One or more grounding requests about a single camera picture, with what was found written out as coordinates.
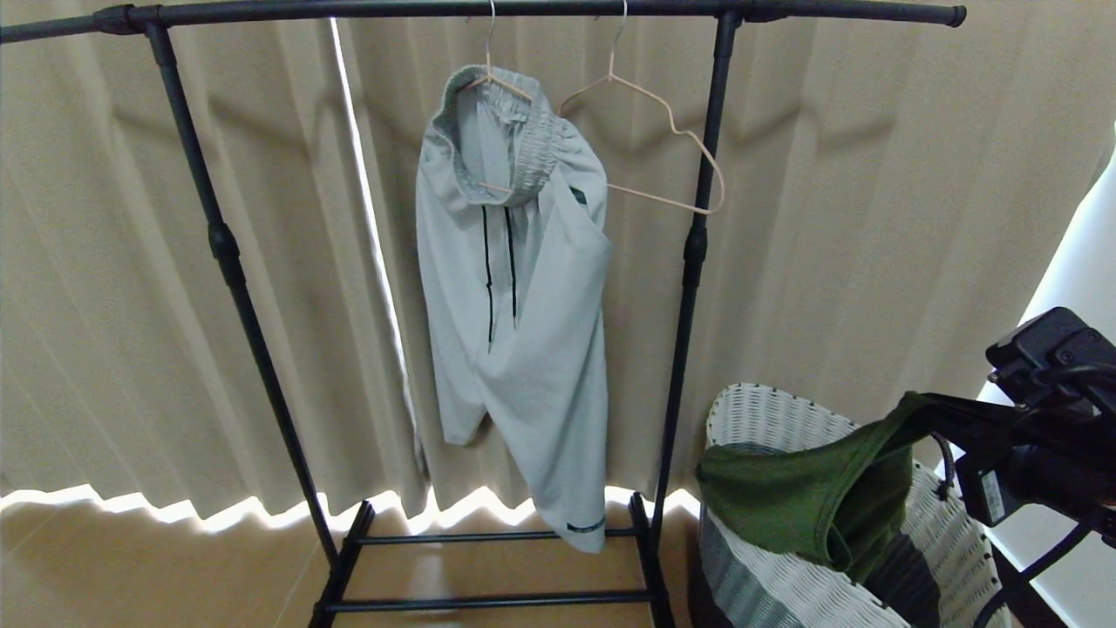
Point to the pale grey shorts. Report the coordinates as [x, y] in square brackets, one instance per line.
[523, 349]

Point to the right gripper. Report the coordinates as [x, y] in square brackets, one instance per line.
[1055, 462]

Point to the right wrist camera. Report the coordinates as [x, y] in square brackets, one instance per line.
[1046, 349]

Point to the black clothes rack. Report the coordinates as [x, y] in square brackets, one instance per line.
[693, 253]

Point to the pink clothes hanger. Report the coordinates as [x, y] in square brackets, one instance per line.
[663, 199]
[491, 35]

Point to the green garment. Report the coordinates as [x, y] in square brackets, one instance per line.
[785, 497]

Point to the white laundry basket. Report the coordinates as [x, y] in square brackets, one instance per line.
[785, 584]

